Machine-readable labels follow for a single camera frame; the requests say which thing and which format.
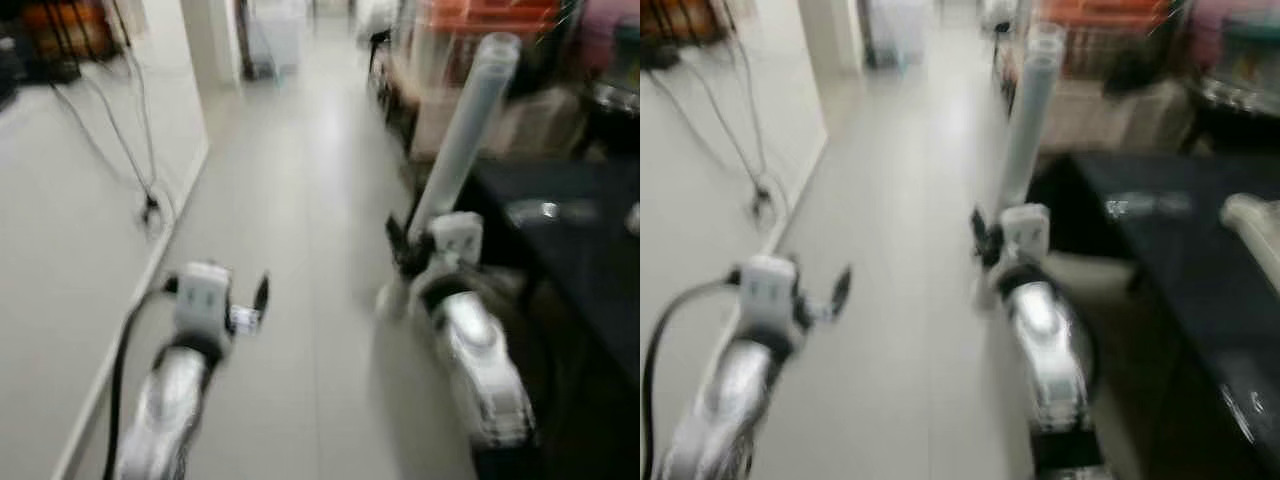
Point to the patterned cloth covered table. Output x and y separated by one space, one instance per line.
520 125
1120 115

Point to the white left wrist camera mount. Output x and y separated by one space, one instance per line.
203 300
770 290

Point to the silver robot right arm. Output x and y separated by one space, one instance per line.
480 360
1045 340

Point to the clear tape strip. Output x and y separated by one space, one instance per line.
545 210
1150 205

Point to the orange lid storage box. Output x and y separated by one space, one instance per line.
530 15
1100 15

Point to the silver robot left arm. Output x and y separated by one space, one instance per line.
170 410
730 400

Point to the black tablecloth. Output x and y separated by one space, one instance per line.
1180 300
580 280

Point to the white plastic table leg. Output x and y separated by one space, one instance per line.
1030 120
465 130

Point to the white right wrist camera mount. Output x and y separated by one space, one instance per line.
458 238
1028 232

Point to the black power plug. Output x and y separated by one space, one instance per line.
763 203
151 210

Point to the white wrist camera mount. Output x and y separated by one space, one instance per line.
770 290
203 300
458 238
1028 232

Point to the white chest freezer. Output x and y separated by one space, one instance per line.
895 30
275 35

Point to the black wok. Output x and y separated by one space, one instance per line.
615 95
1240 98

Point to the pink plastic container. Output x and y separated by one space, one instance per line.
1235 15
610 30

